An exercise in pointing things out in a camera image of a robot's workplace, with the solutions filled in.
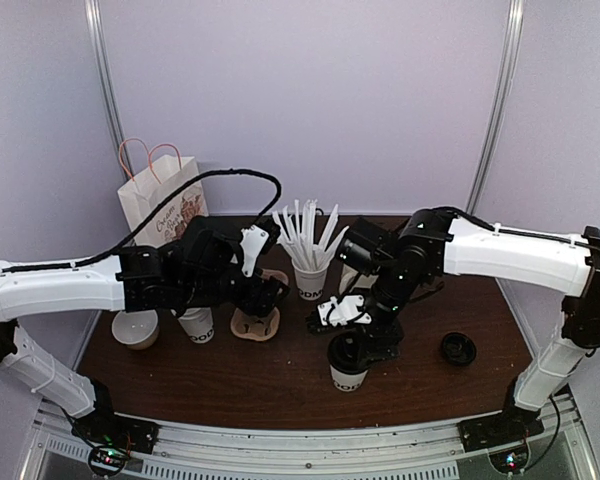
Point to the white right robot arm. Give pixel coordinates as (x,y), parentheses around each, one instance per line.
(448,241)

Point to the paper cup holding straws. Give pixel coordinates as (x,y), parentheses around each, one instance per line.
(310,281)

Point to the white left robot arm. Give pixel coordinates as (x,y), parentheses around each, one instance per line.
(212,263)

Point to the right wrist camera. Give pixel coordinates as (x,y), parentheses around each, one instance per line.
(338,314)

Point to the single white paper cup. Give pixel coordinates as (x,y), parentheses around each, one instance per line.
(345,382)

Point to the cream ceramic mug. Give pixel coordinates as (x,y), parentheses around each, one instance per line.
(349,274)

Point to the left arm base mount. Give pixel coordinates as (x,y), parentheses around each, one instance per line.
(115,446)

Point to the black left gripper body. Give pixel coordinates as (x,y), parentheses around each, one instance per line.
(257,300)

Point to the white ceramic bowl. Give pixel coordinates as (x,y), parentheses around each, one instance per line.
(136,330)

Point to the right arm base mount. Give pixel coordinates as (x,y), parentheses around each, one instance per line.
(506,441)

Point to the stack of black cup lids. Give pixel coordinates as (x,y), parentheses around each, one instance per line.
(458,349)

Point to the brown pulp cup carrier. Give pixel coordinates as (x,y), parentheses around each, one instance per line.
(254,328)

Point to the bundle of wrapped white straws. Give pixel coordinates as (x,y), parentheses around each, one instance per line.
(298,235)

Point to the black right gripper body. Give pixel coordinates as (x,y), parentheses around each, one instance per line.
(393,331)

